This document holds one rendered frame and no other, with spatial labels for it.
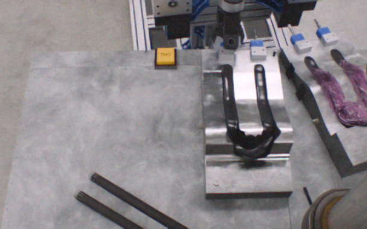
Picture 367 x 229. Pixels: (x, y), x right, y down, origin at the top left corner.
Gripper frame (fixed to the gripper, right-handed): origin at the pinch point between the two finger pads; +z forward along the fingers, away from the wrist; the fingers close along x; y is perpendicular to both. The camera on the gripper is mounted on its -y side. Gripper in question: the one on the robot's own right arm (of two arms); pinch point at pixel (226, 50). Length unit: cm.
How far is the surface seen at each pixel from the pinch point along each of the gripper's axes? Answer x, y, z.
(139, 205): 27, -52, 4
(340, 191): -6, -70, -63
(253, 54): -8.8, -2.2, -0.6
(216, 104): 4.2, -19.5, 2.4
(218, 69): 2.8, -6.5, 2.1
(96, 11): 70, 102, 91
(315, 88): -28.7, -14.4, 1.4
